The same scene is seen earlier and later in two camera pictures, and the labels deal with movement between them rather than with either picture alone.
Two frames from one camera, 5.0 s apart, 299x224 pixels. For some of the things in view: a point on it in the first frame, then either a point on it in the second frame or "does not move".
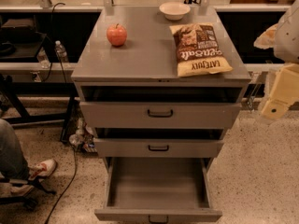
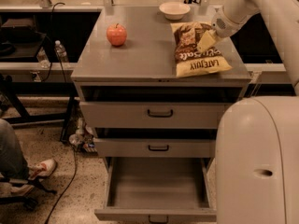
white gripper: [288, 41] → [222, 27]
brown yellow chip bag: [197, 50] does not move
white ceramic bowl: [174, 10] does not move
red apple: [117, 35] does not move
